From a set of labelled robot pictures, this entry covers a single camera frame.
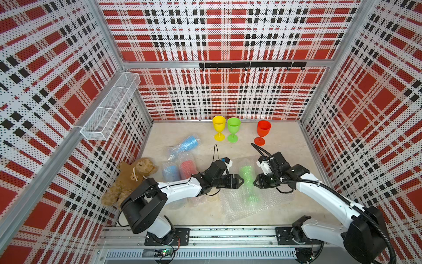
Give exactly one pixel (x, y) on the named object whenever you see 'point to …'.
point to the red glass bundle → (187, 168)
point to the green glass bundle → (250, 198)
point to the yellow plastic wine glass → (219, 122)
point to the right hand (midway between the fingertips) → (259, 183)
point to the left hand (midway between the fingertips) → (240, 181)
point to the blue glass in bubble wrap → (187, 144)
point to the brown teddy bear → (129, 175)
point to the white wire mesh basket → (103, 122)
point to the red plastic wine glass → (263, 128)
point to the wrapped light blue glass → (170, 172)
